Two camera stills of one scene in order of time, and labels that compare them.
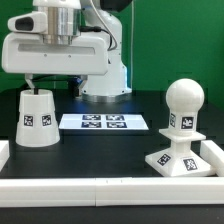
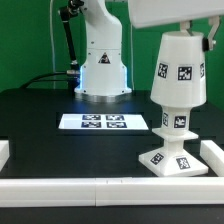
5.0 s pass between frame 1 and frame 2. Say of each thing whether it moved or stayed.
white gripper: moved
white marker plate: stayed
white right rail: stayed
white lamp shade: moved
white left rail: stayed
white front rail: stayed
